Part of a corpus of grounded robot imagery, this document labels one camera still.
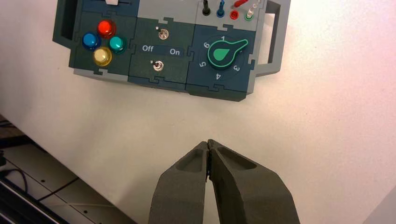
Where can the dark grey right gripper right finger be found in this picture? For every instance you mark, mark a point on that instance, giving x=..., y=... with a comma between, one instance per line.
x=247, y=191

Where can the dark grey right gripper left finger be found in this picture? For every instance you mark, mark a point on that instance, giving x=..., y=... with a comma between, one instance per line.
x=181, y=191

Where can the green rotary knob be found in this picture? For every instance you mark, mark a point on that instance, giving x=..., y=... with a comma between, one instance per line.
x=223, y=55

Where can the grey modular task board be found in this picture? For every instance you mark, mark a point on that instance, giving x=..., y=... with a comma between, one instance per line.
x=173, y=46

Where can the yellow dome push button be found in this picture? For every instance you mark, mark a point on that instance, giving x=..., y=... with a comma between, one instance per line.
x=102, y=56

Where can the teal dome push button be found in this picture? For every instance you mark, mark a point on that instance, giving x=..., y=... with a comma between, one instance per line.
x=117, y=44

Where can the blue dome push button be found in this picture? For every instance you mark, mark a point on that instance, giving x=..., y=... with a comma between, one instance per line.
x=90, y=40

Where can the red banana socket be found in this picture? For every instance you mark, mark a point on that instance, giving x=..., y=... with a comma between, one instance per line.
x=234, y=14

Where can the red dome push button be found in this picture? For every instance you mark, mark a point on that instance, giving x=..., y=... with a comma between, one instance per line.
x=106, y=28

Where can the white banana plug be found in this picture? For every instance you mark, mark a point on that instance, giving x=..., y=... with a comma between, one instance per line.
x=251, y=10

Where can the blue banana plug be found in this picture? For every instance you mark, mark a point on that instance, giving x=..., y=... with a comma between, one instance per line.
x=221, y=8

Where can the black banana plug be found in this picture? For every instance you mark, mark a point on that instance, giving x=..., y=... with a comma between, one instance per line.
x=206, y=7

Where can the red banana plug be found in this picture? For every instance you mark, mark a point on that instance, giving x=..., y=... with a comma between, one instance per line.
x=239, y=3

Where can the silver toggle switch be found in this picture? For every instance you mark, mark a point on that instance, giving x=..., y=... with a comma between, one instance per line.
x=162, y=33
x=157, y=65

